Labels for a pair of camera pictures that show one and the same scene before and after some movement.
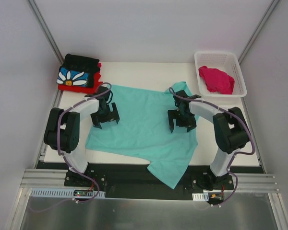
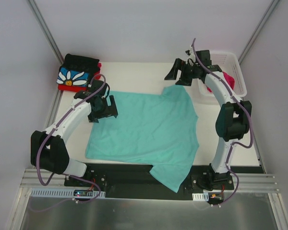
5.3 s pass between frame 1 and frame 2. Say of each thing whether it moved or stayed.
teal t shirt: stayed
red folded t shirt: stayed
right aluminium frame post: stayed
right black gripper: moved
